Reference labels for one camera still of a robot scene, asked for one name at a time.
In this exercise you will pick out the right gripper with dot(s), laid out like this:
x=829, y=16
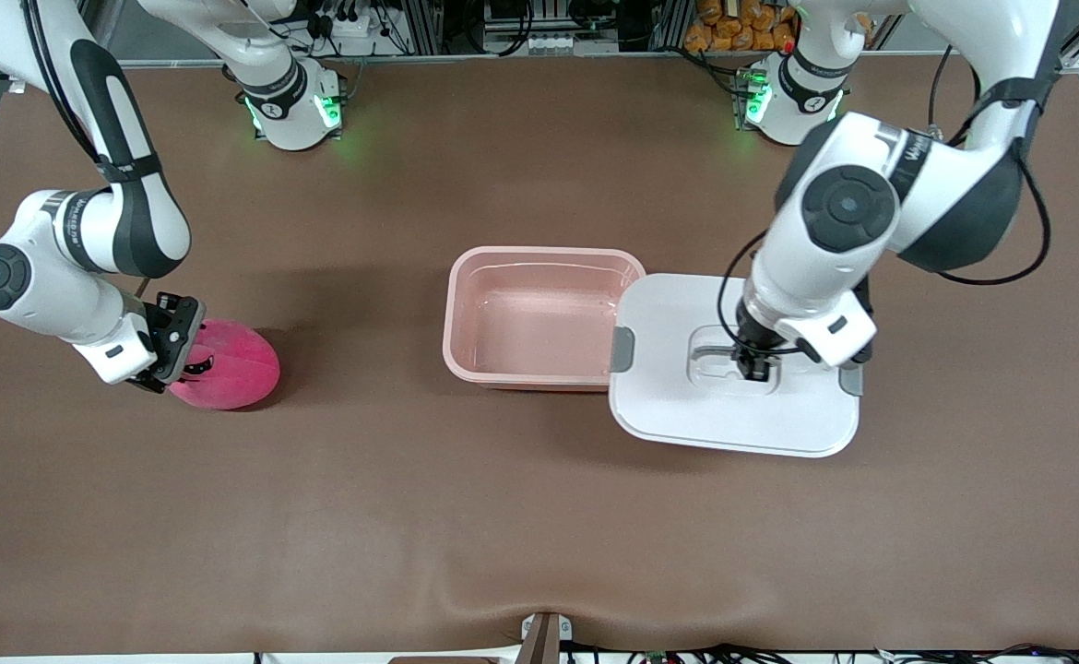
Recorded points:
x=168, y=325

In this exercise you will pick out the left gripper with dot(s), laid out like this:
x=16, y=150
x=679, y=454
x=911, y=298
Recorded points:
x=748, y=349

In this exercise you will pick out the pink plush toy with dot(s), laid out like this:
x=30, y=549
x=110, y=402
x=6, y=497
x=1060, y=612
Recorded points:
x=235, y=369

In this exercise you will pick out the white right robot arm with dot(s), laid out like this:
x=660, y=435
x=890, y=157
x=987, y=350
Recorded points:
x=134, y=212

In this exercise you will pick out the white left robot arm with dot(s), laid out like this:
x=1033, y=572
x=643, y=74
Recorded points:
x=835, y=249

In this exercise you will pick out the pink plastic storage box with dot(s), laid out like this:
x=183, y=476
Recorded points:
x=539, y=314

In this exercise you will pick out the brown table mat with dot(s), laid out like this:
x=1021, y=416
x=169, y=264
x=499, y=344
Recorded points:
x=539, y=507

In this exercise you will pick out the white power strip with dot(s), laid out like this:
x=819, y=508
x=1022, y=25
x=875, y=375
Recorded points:
x=355, y=39

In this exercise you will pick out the grey electronics unit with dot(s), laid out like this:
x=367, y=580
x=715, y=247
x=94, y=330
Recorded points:
x=521, y=18

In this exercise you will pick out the aluminium table edge rail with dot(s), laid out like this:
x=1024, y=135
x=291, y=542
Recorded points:
x=189, y=63

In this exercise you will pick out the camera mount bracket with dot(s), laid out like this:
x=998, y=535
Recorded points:
x=544, y=641

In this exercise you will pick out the aluminium frame post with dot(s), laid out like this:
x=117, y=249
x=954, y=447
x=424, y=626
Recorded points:
x=421, y=14
x=669, y=23

